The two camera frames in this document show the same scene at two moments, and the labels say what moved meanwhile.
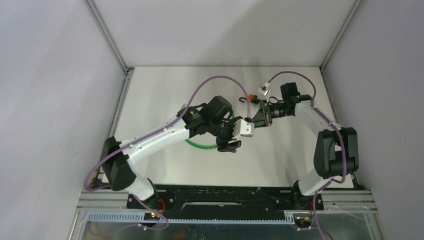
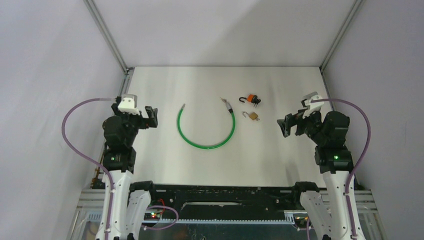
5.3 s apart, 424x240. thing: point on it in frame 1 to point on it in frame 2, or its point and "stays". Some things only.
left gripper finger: x=223 y=145 to x=152 y=114
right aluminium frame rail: x=355 y=7 stays
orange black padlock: x=252 y=98 stays
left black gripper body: x=225 y=129 to x=131 y=121
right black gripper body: x=278 y=110 to x=310 y=125
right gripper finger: x=263 y=117 to x=289 y=121
